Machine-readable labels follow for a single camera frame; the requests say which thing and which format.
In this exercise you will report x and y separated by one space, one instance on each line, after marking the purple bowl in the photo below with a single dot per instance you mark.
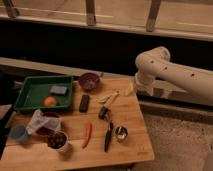
89 81

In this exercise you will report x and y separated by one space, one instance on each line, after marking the wooden cutting board table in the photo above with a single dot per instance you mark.
35 155

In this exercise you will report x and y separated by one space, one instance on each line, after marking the small metal cup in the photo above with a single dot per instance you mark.
121 133

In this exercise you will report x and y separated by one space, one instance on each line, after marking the small black brush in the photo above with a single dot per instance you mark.
104 114

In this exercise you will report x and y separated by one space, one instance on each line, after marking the green plastic tray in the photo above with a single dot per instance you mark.
36 89

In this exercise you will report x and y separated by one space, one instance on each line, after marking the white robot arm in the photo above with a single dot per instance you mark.
156 63

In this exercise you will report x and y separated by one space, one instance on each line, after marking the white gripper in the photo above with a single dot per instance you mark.
142 83

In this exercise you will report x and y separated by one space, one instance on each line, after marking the red chili pepper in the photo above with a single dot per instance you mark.
88 131

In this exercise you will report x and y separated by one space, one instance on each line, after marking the dark red bowl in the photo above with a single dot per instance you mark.
54 124

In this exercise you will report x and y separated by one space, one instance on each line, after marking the black handled knife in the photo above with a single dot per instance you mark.
108 136

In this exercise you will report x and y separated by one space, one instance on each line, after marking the black rectangular block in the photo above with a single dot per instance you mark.
83 107

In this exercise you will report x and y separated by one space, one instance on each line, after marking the orange fruit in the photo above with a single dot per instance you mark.
49 101

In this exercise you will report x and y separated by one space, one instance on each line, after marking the blue plastic cup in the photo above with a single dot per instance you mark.
19 133

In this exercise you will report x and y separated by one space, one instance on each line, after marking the white cup with dark contents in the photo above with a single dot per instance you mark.
58 141

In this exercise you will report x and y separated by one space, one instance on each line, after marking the grey sponge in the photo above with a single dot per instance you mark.
58 90

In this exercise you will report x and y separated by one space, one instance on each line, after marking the white crumpled cloth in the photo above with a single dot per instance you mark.
36 122

